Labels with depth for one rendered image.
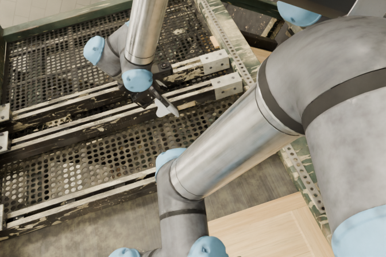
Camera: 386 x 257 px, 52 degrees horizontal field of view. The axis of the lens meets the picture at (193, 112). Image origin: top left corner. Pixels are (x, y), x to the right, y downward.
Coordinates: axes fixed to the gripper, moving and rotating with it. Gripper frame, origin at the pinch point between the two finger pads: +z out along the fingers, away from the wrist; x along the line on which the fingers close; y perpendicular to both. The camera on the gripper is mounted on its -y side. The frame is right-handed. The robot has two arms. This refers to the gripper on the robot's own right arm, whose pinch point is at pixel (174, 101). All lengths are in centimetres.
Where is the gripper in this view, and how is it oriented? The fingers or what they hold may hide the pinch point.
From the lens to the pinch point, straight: 132.8
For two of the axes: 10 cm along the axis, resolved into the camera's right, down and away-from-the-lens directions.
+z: 6.0, 4.7, 6.5
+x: 3.1, 6.1, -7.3
